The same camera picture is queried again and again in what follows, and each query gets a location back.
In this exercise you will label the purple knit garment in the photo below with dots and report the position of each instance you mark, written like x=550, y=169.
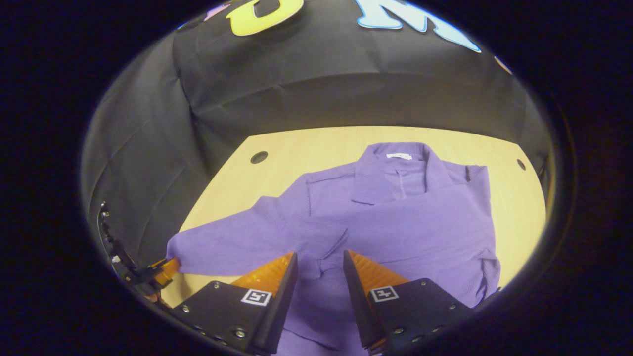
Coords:
x=395, y=222

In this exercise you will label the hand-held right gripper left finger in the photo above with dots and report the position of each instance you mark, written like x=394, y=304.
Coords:
x=282, y=306

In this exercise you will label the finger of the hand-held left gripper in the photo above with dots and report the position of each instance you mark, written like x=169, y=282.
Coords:
x=165, y=272

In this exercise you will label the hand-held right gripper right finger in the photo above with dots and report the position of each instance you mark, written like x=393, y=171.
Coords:
x=358, y=306

